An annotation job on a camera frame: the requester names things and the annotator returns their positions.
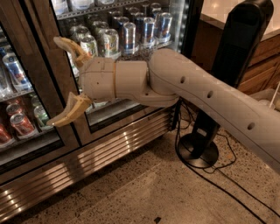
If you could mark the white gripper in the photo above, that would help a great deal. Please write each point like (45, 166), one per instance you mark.
(97, 79)

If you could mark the red soda can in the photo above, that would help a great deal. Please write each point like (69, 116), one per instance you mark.
(13, 109)
(22, 125)

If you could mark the stainless steel display fridge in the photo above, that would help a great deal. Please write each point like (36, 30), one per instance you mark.
(24, 192)

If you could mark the tall silver can middle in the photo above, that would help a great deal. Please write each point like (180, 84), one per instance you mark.
(147, 32)

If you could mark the white green can right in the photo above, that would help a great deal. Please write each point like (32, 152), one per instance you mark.
(111, 44)

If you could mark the wooden counter cabinet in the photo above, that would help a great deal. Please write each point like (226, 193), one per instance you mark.
(264, 68)

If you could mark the white green can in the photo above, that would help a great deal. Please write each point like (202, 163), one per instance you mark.
(89, 45)
(111, 44)

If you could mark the white green can front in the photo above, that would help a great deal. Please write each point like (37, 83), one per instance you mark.
(89, 45)

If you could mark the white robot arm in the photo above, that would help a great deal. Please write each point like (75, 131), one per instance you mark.
(161, 82)

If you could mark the red soda can front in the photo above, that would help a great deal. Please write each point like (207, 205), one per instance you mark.
(22, 125)

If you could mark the glass fridge door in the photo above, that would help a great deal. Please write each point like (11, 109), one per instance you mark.
(28, 99)
(53, 18)

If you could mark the tall silver blue can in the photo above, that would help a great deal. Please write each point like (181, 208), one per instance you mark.
(130, 45)

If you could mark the green soda can left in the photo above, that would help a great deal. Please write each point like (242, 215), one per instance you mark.
(42, 117)

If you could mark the red soda can rear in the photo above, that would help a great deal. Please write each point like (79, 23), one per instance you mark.
(13, 109)

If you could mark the clear plastic storage bin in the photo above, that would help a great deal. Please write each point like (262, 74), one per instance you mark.
(268, 97)

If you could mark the black tower fan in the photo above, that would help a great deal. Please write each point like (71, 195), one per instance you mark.
(244, 28)

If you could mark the red can at edge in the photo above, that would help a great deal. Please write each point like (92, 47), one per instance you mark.
(5, 137)

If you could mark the tall silver can right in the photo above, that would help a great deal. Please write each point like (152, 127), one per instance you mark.
(163, 22)

